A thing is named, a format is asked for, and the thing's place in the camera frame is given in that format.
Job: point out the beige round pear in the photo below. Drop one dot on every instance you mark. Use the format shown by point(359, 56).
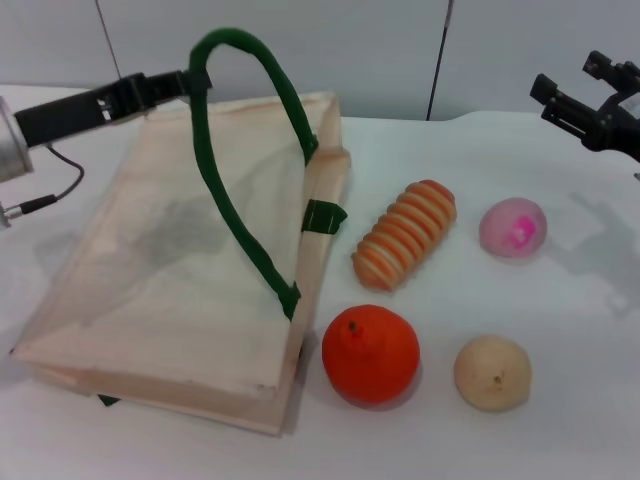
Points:
point(492, 372)

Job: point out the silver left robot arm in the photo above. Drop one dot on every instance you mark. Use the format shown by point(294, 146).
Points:
point(12, 150)

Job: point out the pink peach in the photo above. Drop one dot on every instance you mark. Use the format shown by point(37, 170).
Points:
point(500, 230)

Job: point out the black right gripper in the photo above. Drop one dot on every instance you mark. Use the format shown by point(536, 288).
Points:
point(617, 125)

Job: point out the orange fruit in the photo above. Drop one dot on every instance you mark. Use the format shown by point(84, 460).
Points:
point(370, 360)

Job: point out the orange striped bread roll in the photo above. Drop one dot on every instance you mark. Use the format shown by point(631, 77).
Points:
point(405, 235)

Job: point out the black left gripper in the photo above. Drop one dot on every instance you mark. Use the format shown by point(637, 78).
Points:
point(75, 112)

